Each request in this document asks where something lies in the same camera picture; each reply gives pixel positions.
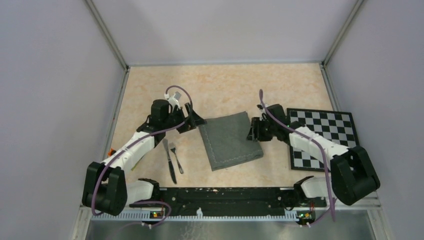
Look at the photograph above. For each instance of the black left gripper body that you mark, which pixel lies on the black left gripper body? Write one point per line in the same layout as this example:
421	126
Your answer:
177	117

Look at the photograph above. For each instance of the colourful card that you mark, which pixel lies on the colourful card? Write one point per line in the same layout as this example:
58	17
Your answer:
111	152

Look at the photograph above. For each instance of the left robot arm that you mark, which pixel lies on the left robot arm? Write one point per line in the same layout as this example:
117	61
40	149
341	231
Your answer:
105	187

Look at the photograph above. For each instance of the grey cloth napkin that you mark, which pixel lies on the grey cloth napkin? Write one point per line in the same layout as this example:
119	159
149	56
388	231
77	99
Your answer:
225	141

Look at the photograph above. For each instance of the silver fork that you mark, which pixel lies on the silver fork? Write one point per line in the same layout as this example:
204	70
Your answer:
173	149

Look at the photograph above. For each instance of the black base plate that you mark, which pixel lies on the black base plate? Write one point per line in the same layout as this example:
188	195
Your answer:
229	201

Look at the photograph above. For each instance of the black white checkerboard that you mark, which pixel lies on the black white checkerboard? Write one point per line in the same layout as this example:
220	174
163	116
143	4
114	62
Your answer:
336	126

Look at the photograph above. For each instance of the aluminium frame rail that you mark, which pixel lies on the aluminium frame rail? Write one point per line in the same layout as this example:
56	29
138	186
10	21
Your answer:
155	214

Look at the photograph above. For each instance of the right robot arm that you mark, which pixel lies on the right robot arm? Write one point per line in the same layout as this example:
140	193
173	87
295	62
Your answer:
320	140

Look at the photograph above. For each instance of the silver table knife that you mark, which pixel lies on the silver table knife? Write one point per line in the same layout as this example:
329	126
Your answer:
169	160

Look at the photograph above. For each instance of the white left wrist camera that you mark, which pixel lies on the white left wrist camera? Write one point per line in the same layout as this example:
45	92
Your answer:
175	97

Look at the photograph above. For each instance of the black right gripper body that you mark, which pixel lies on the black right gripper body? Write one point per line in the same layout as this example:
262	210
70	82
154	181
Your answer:
262	130

